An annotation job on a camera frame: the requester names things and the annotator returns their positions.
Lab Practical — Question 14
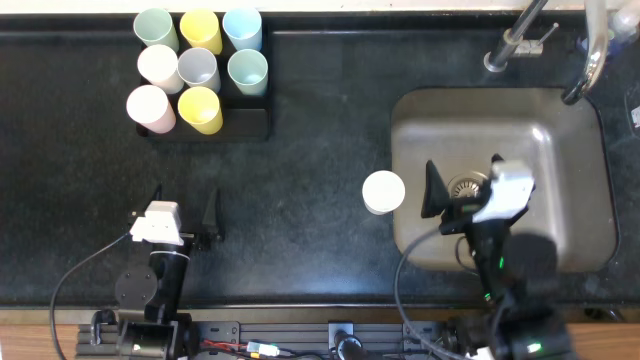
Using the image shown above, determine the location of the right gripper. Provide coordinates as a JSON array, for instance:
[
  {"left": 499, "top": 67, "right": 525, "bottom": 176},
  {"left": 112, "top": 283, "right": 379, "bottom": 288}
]
[{"left": 420, "top": 153, "right": 505, "bottom": 237}]

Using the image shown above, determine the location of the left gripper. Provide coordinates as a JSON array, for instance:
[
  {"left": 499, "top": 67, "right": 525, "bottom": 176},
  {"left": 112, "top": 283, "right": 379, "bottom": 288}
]
[{"left": 150, "top": 183, "right": 224, "bottom": 252}]

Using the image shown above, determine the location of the yellow cup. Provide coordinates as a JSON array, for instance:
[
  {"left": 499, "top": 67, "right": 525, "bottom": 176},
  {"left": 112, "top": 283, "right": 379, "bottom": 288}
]
[
  {"left": 177, "top": 85, "right": 225, "bottom": 136},
  {"left": 179, "top": 8, "right": 224, "bottom": 56}
]

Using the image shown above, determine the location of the pink cup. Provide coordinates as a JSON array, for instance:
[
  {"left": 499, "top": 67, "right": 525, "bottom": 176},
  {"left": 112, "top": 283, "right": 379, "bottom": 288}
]
[{"left": 125, "top": 84, "right": 178, "bottom": 135}]

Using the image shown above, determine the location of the white cup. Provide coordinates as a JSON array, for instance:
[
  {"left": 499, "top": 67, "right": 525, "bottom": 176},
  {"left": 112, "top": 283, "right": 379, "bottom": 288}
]
[
  {"left": 361, "top": 169, "right": 407, "bottom": 216},
  {"left": 136, "top": 43, "right": 185, "bottom": 96}
]

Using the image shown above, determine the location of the steel sink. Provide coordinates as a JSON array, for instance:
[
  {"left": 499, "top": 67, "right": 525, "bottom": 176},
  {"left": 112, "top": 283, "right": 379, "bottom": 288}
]
[{"left": 390, "top": 87, "right": 619, "bottom": 274}]

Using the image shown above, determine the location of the black tray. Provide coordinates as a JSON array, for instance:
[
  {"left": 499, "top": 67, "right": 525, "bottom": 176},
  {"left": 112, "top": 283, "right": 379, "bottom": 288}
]
[{"left": 135, "top": 19, "right": 274, "bottom": 144}]

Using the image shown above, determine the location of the grey cup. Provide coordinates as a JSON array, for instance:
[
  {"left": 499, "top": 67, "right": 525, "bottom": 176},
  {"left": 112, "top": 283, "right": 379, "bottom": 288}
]
[{"left": 176, "top": 47, "right": 222, "bottom": 94}]

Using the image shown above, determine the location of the teal cup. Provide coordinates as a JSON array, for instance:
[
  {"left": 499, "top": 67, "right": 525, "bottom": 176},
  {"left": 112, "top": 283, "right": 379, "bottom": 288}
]
[{"left": 227, "top": 48, "right": 270, "bottom": 97}]

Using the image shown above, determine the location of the steel tap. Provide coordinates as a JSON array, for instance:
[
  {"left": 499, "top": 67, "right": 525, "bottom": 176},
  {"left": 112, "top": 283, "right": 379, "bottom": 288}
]
[{"left": 483, "top": 0, "right": 612, "bottom": 106}]

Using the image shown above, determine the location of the pale green cup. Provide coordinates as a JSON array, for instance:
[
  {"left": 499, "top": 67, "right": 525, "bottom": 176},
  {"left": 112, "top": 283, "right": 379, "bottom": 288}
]
[{"left": 132, "top": 7, "right": 180, "bottom": 53}]

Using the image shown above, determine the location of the blue cup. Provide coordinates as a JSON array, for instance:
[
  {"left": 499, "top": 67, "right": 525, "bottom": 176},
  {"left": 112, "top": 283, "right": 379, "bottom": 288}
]
[{"left": 222, "top": 7, "right": 264, "bottom": 52}]

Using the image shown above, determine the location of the blue soap bottle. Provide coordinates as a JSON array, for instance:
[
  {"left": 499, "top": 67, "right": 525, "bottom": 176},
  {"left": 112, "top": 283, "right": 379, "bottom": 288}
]
[{"left": 579, "top": 0, "right": 640, "bottom": 56}]

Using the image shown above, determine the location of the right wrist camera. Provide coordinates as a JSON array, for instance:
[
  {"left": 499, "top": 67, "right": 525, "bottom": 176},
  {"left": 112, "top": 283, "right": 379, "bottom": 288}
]
[{"left": 472, "top": 159, "right": 537, "bottom": 224}]

